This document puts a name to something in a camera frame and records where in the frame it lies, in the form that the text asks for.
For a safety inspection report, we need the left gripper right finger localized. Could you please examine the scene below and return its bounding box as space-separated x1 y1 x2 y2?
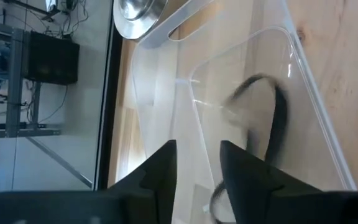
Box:
218 139 323 224

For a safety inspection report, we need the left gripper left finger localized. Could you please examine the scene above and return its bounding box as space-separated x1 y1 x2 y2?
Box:
107 139 179 224

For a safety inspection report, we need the clear plastic bin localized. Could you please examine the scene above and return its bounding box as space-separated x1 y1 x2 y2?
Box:
131 0 358 224

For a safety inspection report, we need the black computer case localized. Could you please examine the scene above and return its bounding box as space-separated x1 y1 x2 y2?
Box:
23 30 81 86

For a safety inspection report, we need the white shade silver table lamp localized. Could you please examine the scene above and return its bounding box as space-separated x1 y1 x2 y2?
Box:
112 0 169 40

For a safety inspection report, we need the black metal table frame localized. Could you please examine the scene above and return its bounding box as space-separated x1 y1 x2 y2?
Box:
93 18 124 191

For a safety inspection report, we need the grey metal desk frame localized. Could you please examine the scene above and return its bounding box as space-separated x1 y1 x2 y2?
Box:
0 21 93 189

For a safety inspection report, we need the black cable tangle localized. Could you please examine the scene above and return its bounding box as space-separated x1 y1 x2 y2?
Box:
42 0 90 39

